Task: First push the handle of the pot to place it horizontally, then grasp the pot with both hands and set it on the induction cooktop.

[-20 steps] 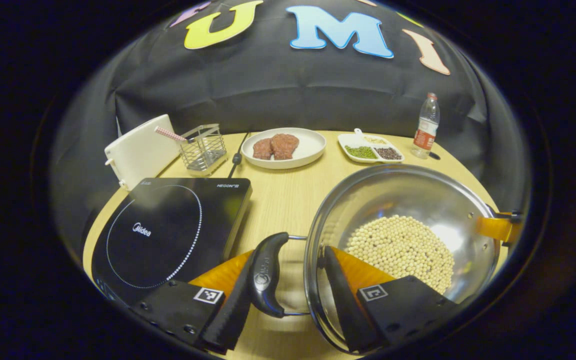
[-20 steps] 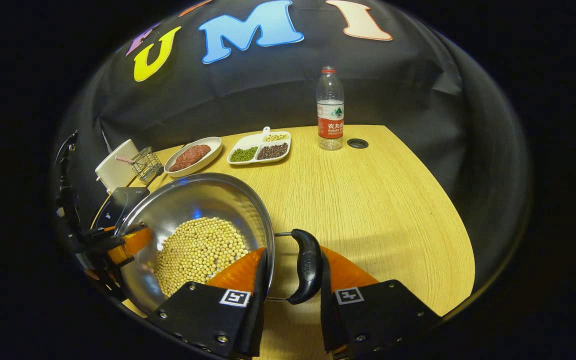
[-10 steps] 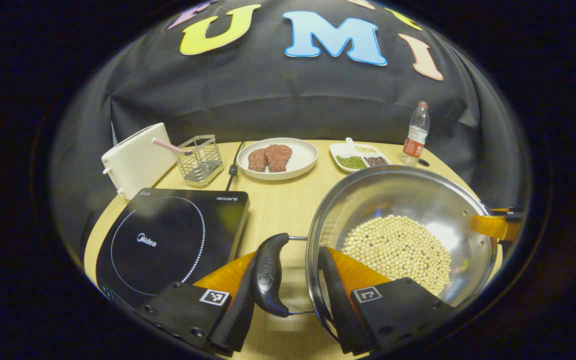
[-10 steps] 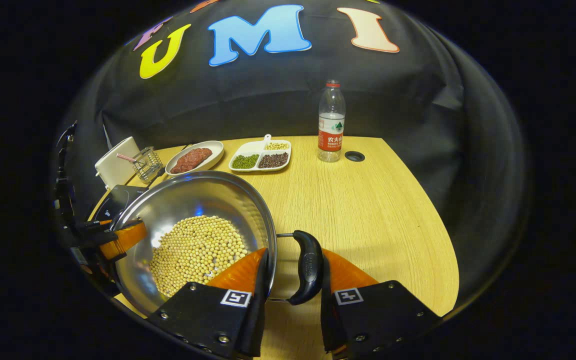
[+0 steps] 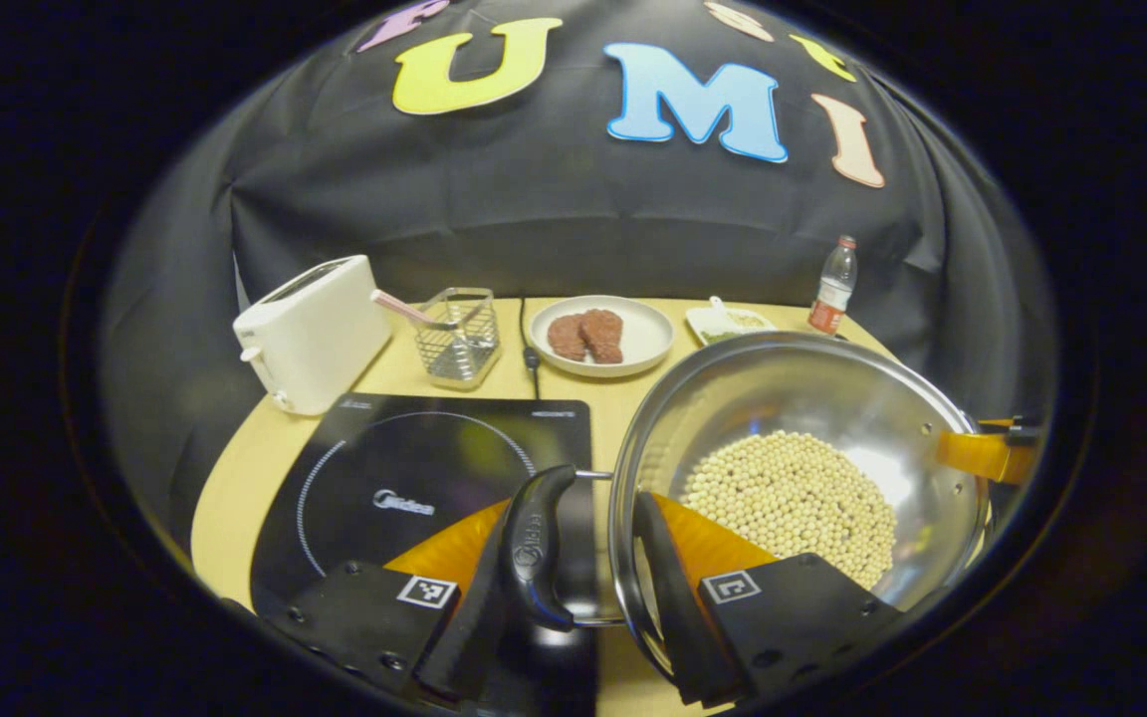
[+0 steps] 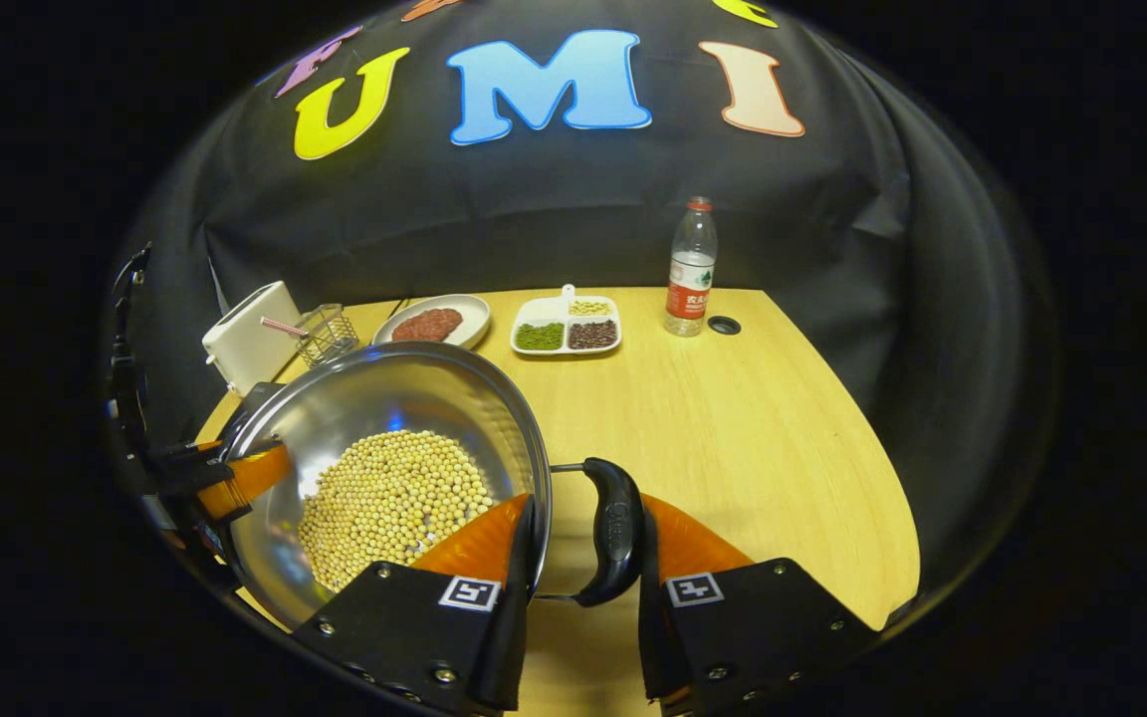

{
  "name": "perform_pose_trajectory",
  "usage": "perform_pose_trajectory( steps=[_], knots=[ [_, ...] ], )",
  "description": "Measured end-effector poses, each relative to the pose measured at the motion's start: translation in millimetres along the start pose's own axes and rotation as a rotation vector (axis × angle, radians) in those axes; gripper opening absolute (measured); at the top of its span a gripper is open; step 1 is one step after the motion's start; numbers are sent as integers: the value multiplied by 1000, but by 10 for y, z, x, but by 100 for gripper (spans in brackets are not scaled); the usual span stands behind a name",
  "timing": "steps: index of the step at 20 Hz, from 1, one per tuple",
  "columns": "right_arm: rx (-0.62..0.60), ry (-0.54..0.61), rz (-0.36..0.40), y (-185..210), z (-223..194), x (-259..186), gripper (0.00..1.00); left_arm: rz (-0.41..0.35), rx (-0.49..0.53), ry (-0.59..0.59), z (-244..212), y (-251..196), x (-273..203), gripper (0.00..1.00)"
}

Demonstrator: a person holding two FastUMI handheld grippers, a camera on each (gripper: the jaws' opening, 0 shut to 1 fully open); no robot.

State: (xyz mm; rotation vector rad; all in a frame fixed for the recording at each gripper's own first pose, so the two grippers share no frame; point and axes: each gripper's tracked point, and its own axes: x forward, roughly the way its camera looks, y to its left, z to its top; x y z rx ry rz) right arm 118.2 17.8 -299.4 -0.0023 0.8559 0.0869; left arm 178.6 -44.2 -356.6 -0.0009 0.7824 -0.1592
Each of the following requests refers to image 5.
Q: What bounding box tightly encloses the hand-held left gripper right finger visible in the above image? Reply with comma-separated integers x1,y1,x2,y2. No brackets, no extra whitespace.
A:
633,491,903,710

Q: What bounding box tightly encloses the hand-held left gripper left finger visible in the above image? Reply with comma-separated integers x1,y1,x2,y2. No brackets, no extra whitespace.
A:
270,498,513,703

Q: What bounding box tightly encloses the black induction cooktop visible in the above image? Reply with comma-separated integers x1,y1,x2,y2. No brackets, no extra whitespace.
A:
250,393,600,717

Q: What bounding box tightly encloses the stainless steel pot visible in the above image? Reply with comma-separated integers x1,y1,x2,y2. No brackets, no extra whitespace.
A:
499,332,993,698

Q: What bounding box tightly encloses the pile of yellow soybeans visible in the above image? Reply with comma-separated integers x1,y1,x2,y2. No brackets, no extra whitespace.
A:
680,430,899,591

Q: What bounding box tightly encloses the clear water bottle red label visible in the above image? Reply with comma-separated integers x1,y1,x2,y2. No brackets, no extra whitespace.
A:
808,235,859,336

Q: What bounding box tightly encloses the white oval plate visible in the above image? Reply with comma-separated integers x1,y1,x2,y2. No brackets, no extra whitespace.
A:
529,295,676,379

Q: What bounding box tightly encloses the red meat piece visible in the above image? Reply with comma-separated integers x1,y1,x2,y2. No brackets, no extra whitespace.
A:
580,309,626,365
547,314,590,362

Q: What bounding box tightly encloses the white divided dish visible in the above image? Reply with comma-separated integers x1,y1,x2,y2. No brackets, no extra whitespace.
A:
685,296,780,348

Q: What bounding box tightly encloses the white toaster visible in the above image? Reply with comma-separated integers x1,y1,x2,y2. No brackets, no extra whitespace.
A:
233,255,394,417

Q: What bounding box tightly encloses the pink straw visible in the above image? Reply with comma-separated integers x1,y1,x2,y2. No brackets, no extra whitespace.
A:
371,289,437,328

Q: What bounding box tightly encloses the black backdrop cloth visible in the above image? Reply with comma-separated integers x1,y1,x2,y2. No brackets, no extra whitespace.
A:
101,0,1057,559

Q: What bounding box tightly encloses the black power cable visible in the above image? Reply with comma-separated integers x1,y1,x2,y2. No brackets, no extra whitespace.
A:
518,297,544,401

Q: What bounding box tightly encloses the wire mesh basket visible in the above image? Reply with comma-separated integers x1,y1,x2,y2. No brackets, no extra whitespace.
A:
413,288,503,391

